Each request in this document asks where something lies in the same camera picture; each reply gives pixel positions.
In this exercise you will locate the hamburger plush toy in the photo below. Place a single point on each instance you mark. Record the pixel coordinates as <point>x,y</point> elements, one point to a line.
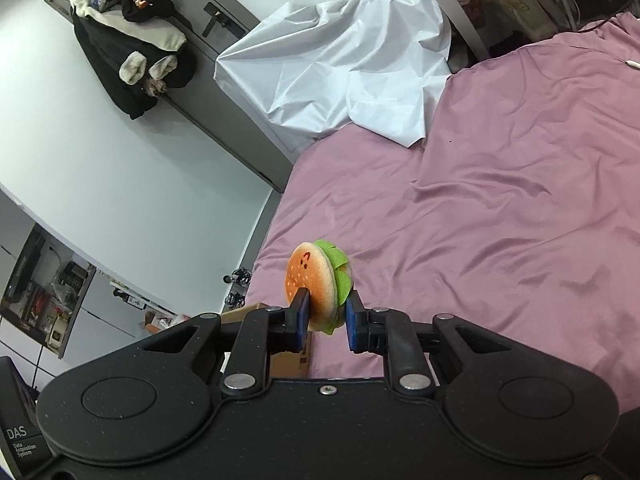
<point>312,272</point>

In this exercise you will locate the beige paper bag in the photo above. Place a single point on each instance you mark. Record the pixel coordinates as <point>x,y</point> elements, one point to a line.
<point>517,5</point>

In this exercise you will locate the black and white hanging coat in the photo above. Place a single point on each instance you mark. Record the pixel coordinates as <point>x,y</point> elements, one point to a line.
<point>110,45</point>

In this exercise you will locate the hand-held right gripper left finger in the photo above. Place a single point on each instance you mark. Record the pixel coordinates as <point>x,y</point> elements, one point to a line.
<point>301,322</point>

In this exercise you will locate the white desk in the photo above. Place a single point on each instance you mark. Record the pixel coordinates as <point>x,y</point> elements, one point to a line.
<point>460,15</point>

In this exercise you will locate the white cover sheet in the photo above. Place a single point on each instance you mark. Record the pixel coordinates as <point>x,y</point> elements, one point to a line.
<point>325,60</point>

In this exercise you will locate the pink bedsheet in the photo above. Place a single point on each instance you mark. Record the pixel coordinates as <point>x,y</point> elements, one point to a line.
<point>475,210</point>

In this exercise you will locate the white plastic bag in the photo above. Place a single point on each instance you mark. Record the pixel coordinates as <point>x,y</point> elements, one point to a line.
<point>167,321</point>

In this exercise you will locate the cluttered storage shelf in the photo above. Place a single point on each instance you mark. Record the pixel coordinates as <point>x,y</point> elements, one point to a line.
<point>55,295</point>

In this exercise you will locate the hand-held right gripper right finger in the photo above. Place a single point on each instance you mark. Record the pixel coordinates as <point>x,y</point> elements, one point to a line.
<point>352,327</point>

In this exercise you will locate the cardboard box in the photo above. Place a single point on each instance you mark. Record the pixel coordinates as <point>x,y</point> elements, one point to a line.
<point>290,362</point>

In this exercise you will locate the grey door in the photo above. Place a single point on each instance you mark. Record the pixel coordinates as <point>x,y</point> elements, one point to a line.
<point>240,110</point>

